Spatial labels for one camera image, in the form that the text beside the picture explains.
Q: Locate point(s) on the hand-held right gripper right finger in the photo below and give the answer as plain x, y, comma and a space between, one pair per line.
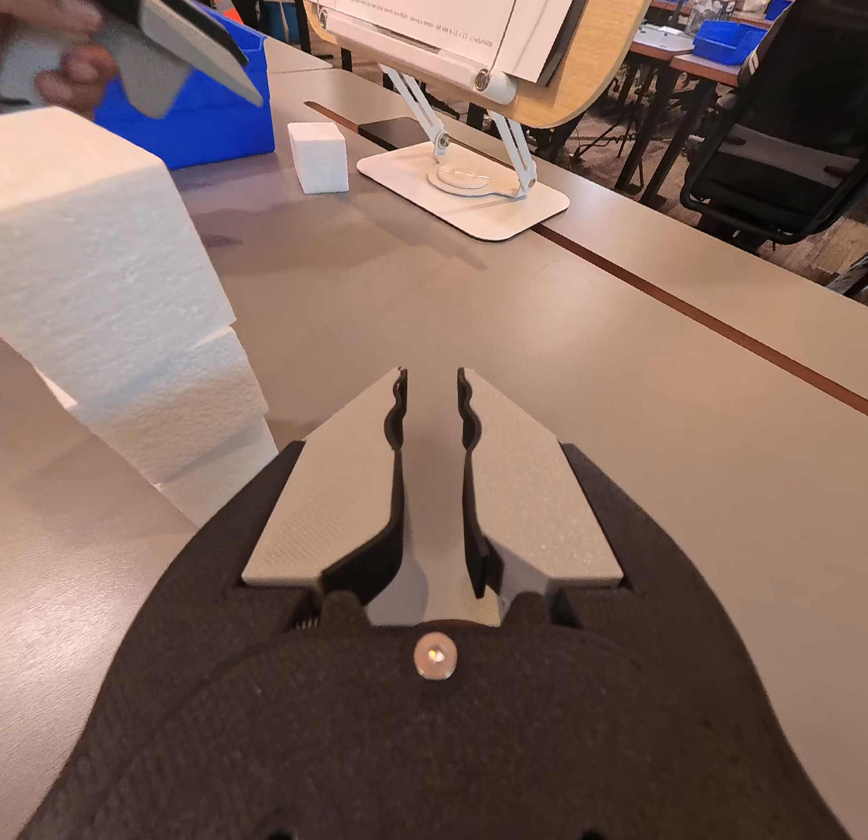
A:
542, 514

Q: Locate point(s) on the blue plastic bin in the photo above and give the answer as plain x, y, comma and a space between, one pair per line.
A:
217, 121

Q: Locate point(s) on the background work table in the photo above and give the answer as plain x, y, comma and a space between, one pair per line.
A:
678, 57

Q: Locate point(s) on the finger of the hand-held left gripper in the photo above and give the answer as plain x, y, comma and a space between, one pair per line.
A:
196, 16
196, 57

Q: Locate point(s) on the printed instruction sheet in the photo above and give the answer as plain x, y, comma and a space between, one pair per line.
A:
441, 13

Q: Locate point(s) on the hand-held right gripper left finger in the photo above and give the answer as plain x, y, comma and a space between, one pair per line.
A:
325, 514

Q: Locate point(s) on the white hard foam cube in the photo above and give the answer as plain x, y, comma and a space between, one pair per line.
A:
230, 474
102, 243
319, 159
190, 406

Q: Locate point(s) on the black office chair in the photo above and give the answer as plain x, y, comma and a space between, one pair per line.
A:
780, 142

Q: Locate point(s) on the white stand with wooden board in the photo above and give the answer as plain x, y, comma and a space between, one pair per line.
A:
475, 196

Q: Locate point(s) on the person's left hand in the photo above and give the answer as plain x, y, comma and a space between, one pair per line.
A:
74, 67

